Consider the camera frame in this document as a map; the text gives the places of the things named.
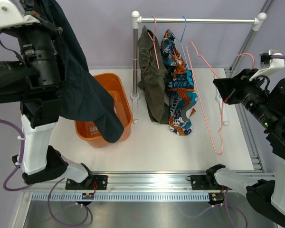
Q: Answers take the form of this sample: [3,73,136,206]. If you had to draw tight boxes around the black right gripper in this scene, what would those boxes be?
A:
[213,68,279,130]

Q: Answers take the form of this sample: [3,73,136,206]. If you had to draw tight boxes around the colourful patterned shorts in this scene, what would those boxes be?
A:
[160,29,198,136]

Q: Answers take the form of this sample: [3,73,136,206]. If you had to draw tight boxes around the pink hanger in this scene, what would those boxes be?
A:
[147,15,160,69]
[186,41,255,156]

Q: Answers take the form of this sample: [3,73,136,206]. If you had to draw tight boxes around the dark navy shorts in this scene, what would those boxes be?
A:
[33,0,124,143]

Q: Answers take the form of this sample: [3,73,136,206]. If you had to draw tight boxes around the blue hanger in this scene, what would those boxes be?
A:
[170,15,188,68]

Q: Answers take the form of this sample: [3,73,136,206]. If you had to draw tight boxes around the olive green shorts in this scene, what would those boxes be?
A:
[138,26,169,124]

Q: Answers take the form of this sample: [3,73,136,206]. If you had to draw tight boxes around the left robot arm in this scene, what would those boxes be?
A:
[0,0,93,190]

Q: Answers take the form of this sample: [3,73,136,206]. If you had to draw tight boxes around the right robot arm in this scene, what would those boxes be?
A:
[206,69,285,228]

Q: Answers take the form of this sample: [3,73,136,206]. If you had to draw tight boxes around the metal clothes rack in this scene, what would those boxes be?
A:
[131,10,267,124]

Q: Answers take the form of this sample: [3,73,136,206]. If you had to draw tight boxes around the orange plastic basket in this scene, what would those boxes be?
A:
[75,73,133,148]

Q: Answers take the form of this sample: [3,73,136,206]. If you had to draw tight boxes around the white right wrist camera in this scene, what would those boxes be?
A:
[249,49,285,82]

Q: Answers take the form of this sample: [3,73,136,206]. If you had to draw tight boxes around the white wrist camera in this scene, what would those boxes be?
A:
[249,49,285,82]
[0,0,40,29]

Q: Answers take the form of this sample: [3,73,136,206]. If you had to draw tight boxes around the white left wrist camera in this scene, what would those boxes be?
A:
[0,0,40,29]

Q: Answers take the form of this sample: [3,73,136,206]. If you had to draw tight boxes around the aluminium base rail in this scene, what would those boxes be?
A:
[21,172,280,193]

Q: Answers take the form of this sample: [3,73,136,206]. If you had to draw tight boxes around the white slotted cable duct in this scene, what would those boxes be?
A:
[32,192,210,202]

